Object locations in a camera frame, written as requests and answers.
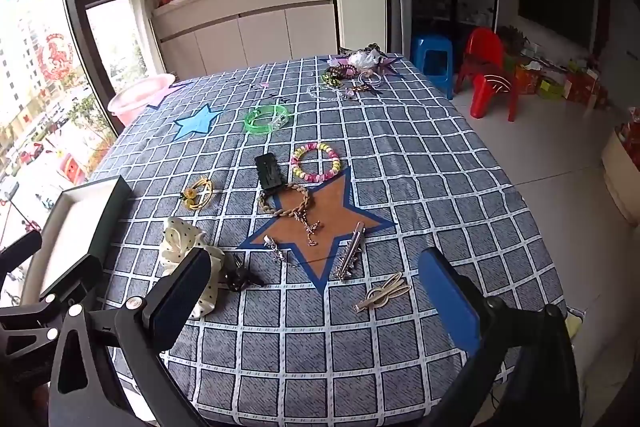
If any grey checked star tablecloth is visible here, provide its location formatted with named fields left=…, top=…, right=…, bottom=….
left=87, top=53, right=568, bottom=414

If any silver pendant necklace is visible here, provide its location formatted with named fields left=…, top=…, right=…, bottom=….
left=292, top=207, right=323, bottom=249

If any yellow flower hair clip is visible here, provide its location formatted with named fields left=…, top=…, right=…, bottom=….
left=180, top=177, right=215, bottom=210

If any pink gold hair clip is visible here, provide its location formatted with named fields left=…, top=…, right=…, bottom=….
left=342, top=83, right=383, bottom=98

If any white polka dot scrunchie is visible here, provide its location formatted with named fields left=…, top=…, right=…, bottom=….
left=160, top=216, right=226, bottom=320

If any black fuzzy snap hair clip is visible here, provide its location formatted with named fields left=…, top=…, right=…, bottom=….
left=254, top=152, right=285, bottom=194

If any small black bow hair clip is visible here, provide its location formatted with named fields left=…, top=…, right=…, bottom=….
left=220, top=253, right=266, bottom=293

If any colourful bead bracelet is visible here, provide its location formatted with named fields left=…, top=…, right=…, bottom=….
left=291, top=142, right=343, bottom=182

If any pink plastic basin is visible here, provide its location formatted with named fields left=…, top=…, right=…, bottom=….
left=107, top=74, right=175, bottom=125

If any red paper window decoration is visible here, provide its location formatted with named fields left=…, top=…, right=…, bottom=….
left=40, top=32, right=76, bottom=80

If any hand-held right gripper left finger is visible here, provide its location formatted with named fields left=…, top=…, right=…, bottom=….
left=47, top=248, right=213, bottom=427

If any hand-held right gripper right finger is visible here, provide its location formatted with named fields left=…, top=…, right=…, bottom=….
left=417, top=247, right=583, bottom=427

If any long silver alligator hair clip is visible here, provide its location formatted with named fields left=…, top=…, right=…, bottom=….
left=332, top=222, right=367, bottom=283

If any white round bin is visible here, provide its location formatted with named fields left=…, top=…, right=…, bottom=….
left=600, top=107, right=640, bottom=228

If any beige braided bracelet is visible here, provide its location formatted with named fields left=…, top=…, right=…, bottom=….
left=257, top=184, right=316, bottom=218

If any translucent green bangle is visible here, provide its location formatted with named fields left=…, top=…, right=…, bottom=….
left=244, top=103, right=292, bottom=136

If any red plastic chair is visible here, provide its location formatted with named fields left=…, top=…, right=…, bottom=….
left=454, top=27, right=521, bottom=122

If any pile of red gift boxes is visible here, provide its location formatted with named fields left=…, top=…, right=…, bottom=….
left=512, top=57, right=611, bottom=108

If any clear crystal bracelet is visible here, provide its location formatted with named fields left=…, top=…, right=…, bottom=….
left=306, top=83, right=348, bottom=102

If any blue plastic stool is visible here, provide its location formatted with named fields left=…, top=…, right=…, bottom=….
left=411, top=34, right=455, bottom=100

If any crumpled clear plastic bag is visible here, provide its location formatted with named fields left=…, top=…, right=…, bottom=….
left=347, top=49, right=383, bottom=70

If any dark green jewelry box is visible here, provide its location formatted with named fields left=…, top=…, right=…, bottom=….
left=27, top=175, right=133, bottom=303

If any white counter cabinet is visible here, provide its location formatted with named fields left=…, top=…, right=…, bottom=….
left=150, top=0, right=341, bottom=78

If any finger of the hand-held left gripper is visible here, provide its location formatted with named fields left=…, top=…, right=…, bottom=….
left=0, top=254, right=106, bottom=358
left=0, top=231, right=43, bottom=280

